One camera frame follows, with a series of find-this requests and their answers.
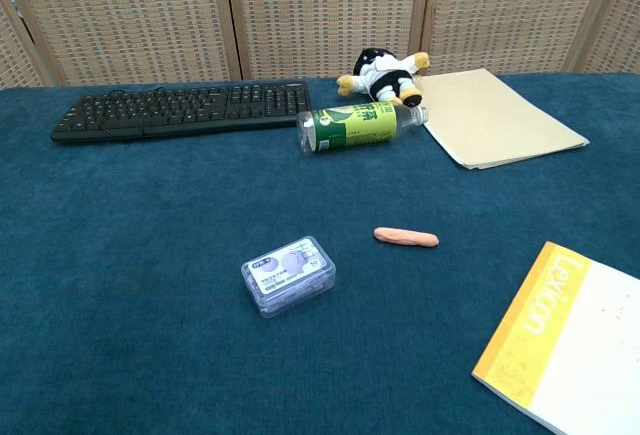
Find yellow white Lexicon notepad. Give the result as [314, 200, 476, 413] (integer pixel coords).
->
[471, 240, 640, 435]

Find thin black keyboard cable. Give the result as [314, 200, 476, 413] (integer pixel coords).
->
[89, 85, 171, 144]

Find black white plush toy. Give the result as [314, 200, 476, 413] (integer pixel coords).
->
[336, 47, 431, 108]

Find blue tablecloth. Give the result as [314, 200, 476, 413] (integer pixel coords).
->
[0, 72, 640, 435]

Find green label plastic bottle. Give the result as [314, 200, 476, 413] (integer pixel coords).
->
[297, 103, 431, 156]

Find beige manila folder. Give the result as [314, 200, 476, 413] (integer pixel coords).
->
[413, 67, 591, 171]

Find pink rubber worm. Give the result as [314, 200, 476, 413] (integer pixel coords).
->
[373, 226, 441, 249]

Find black computer keyboard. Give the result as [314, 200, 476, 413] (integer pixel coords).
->
[49, 79, 314, 145]

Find clear purple plastic box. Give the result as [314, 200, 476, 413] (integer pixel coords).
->
[240, 235, 337, 319]

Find woven folding screen panel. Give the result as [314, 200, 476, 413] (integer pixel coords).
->
[424, 0, 631, 76]
[0, 0, 244, 87]
[0, 0, 51, 89]
[574, 0, 640, 74]
[224, 0, 434, 81]

